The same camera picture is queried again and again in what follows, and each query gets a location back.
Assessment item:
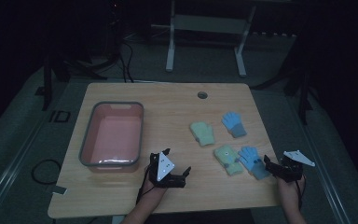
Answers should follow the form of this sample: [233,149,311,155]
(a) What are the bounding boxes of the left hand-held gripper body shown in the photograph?
[148,151,186,189]

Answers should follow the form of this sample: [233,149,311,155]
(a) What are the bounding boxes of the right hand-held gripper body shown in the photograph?
[273,149,316,184]

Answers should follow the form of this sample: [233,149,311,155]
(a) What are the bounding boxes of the blue glove with dark print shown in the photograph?
[237,146,272,181]

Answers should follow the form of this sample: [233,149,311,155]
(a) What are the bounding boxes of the plain green mitten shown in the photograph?
[189,120,216,147]

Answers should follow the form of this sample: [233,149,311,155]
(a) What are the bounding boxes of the green mitten with face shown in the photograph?
[213,144,245,177]

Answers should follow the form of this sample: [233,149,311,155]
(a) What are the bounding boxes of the blue glove with grey cuff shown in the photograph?
[221,111,248,139]

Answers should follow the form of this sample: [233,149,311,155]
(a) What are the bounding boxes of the pink basin with grey rim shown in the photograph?
[78,101,145,174]

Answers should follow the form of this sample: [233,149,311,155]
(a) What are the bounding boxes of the person's right hand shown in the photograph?
[276,175,307,203]

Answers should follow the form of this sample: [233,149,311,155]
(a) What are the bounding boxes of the person's left hand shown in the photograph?
[143,174,170,203]

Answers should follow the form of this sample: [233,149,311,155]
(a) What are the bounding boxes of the grey floor tag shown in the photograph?
[52,185,68,196]

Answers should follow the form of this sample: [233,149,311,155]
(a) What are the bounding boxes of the white metal stand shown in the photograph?
[150,0,257,78]

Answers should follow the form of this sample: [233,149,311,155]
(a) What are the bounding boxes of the black tripod stand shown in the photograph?
[40,55,109,112]

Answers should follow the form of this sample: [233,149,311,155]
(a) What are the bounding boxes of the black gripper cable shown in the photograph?
[135,167,157,207]
[294,178,308,213]

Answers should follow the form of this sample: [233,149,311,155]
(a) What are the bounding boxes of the black floor cables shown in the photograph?
[117,38,135,84]

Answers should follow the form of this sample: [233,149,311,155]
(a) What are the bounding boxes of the black looped floor cable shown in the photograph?
[31,159,62,187]

